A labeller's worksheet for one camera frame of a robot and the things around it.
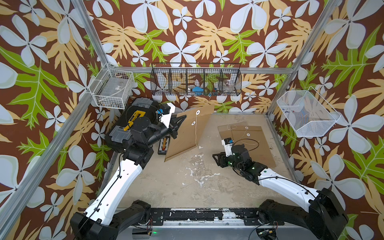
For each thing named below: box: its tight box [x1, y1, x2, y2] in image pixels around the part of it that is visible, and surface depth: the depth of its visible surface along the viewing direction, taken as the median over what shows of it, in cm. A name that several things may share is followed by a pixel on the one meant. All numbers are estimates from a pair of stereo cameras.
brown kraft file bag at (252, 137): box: [217, 121, 277, 168], surface depth 110 cm
